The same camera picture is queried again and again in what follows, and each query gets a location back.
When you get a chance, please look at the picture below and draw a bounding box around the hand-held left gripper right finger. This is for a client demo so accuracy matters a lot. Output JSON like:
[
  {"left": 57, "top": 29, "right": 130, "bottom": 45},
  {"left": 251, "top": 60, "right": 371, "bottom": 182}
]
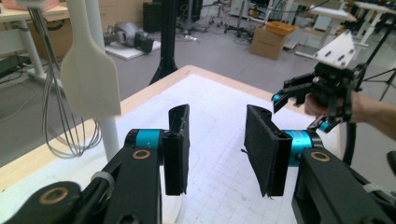
[{"left": 243, "top": 105, "right": 323, "bottom": 198}]

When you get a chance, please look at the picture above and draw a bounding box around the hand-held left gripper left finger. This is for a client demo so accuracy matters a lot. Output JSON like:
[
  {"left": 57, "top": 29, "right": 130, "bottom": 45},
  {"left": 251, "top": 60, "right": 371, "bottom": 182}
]
[{"left": 126, "top": 104, "right": 191, "bottom": 197}]

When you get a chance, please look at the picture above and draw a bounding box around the white utensil rack stand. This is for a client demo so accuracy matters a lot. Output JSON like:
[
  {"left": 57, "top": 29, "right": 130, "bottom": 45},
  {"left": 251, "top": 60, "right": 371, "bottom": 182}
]
[{"left": 83, "top": 0, "right": 123, "bottom": 162}]

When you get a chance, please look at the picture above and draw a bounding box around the cream spatula mint handle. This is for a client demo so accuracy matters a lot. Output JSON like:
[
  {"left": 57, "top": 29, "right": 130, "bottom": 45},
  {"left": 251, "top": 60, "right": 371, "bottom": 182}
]
[{"left": 60, "top": 0, "right": 122, "bottom": 119}]

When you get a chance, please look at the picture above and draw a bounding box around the whisk with wooden handle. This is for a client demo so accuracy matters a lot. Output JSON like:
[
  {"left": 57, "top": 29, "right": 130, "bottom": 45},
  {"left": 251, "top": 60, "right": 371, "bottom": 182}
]
[{"left": 17, "top": 0, "right": 103, "bottom": 160}]

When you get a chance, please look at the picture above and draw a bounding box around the black tripod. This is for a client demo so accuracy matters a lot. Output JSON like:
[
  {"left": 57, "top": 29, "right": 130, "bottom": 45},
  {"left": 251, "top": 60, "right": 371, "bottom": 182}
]
[{"left": 362, "top": 18, "right": 396, "bottom": 101}]

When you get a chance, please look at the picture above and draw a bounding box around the cardboard box with orange tray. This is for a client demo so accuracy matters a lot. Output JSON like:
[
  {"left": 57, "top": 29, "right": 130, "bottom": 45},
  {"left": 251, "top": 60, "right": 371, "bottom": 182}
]
[{"left": 249, "top": 21, "right": 297, "bottom": 61}]

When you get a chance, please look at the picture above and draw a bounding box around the white desk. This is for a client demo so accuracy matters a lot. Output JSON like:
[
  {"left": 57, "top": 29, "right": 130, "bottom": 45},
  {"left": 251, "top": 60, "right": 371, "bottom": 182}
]
[{"left": 293, "top": 4, "right": 359, "bottom": 60}]

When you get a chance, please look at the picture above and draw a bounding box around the white grid mat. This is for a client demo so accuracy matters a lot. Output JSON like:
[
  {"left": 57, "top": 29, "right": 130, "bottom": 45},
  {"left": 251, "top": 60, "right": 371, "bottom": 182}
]
[{"left": 0, "top": 73, "right": 344, "bottom": 224}]

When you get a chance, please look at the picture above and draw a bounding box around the white floor board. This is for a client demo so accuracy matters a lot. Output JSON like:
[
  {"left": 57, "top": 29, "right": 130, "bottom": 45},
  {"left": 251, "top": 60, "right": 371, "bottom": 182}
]
[{"left": 106, "top": 40, "right": 163, "bottom": 62}]

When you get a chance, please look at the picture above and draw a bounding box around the grey metallic machine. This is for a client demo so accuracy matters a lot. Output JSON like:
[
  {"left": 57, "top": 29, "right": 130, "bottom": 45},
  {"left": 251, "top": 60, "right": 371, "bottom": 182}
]
[{"left": 104, "top": 21, "right": 155, "bottom": 54}]

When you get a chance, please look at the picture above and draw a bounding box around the brown cardboard box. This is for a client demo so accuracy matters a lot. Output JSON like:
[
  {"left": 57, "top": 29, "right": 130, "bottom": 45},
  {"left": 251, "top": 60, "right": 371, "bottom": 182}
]
[{"left": 28, "top": 18, "right": 75, "bottom": 60}]

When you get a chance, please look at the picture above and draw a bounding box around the white desk leg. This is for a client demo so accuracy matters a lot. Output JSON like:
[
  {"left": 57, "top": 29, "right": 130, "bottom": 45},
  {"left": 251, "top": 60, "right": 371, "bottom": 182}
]
[{"left": 17, "top": 20, "right": 47, "bottom": 82}]

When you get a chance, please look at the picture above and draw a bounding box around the right hand-held gripper black cable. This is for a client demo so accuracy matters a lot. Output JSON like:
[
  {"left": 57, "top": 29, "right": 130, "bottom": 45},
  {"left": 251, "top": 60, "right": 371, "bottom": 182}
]
[{"left": 341, "top": 120, "right": 358, "bottom": 166}]

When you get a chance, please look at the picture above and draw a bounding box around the black metal frame post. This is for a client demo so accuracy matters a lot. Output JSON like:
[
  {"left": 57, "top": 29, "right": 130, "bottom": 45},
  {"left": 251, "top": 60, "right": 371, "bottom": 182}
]
[{"left": 148, "top": 0, "right": 180, "bottom": 86}]

